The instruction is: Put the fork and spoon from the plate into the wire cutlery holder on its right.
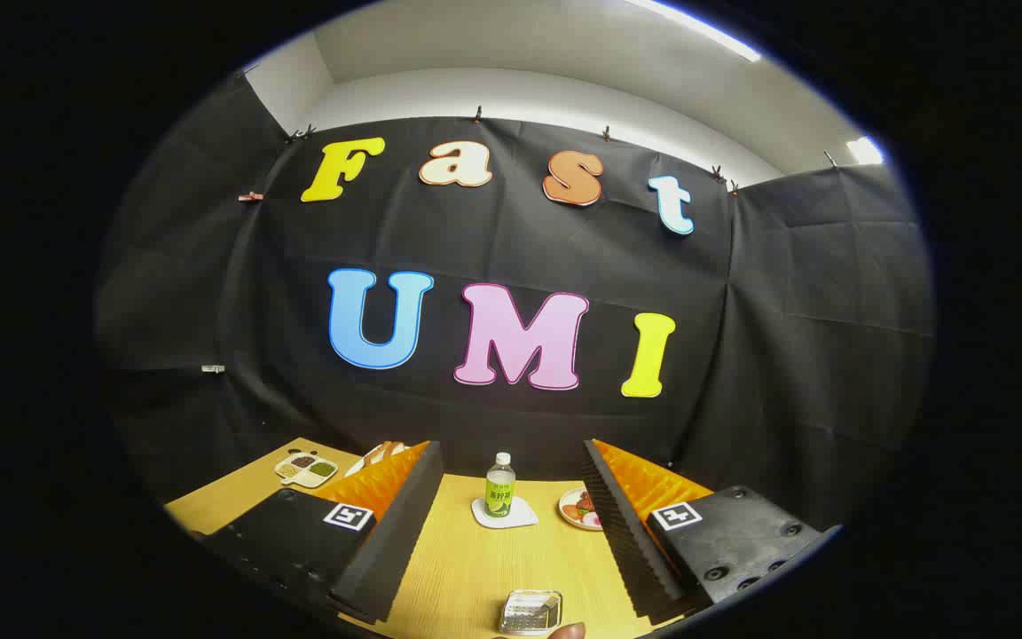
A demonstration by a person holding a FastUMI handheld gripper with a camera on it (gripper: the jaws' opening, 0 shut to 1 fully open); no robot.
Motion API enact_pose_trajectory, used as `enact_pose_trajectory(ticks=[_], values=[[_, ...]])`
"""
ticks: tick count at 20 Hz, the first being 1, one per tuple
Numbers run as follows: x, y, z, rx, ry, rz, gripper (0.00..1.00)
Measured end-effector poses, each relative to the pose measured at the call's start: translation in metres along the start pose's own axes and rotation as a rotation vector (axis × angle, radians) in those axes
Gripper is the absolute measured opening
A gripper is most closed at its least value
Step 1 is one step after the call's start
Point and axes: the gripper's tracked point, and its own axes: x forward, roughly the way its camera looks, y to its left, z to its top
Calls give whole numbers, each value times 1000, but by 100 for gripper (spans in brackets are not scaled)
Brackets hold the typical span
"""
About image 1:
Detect metal wire basket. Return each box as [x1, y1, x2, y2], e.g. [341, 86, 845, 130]
[497, 589, 564, 637]

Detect green label drink bottle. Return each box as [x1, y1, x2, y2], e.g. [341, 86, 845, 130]
[485, 452, 517, 519]

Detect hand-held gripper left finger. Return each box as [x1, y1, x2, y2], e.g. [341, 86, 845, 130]
[200, 440, 445, 625]

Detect cream divided snack tray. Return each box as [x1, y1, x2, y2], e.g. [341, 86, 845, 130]
[274, 453, 339, 490]

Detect white square coaster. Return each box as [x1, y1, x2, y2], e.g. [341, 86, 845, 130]
[471, 495, 539, 531]

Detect black backdrop cloth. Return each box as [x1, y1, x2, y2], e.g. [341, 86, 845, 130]
[94, 75, 935, 533]

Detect round plate with food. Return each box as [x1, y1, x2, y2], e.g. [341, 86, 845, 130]
[558, 487, 605, 532]

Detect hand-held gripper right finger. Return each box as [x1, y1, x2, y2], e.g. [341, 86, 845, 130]
[582, 438, 842, 627]

